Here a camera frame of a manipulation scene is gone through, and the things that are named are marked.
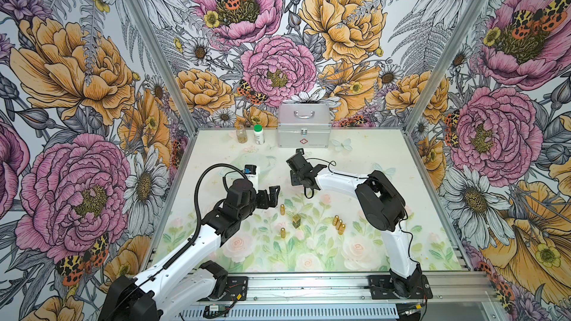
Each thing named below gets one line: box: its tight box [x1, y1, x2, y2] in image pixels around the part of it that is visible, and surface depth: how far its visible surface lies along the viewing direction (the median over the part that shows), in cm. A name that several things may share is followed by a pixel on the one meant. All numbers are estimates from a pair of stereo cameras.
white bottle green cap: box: [253, 124, 265, 145], surface depth 114 cm
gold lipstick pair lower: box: [336, 218, 346, 236], surface depth 85 cm
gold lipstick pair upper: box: [332, 214, 343, 230], surface depth 86 cm
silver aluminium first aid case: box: [276, 102, 332, 148], surface depth 111 cm
